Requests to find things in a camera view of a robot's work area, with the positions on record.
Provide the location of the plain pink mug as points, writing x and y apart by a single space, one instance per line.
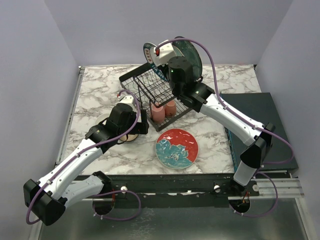
157 113

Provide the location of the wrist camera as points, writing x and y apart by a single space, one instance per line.
129 100
163 54

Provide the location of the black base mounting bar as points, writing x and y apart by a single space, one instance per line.
179 190

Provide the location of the red plate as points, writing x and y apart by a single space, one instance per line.
176 149

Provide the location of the pink printed coffee mug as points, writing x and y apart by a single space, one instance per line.
170 109

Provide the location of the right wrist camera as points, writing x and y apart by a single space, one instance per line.
163 54

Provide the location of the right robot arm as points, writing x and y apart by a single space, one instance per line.
203 99

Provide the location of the white plate lettered rim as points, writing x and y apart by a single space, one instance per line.
149 52

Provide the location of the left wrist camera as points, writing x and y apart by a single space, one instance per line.
129 100

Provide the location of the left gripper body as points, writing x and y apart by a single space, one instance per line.
139 128

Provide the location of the blue ceramic plate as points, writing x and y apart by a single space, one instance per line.
189 51

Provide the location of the left aluminium rail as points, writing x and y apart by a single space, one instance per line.
66 132

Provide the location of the white small bowl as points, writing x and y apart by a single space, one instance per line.
102 117

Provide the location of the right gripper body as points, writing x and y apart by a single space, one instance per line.
164 70

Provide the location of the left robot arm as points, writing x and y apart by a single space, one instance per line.
49 197

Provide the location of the dark bowl cream inside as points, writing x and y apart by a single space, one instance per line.
128 137

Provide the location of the black wire dish rack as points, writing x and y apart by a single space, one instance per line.
150 89

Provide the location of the blue network switch box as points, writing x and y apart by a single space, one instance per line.
261 107

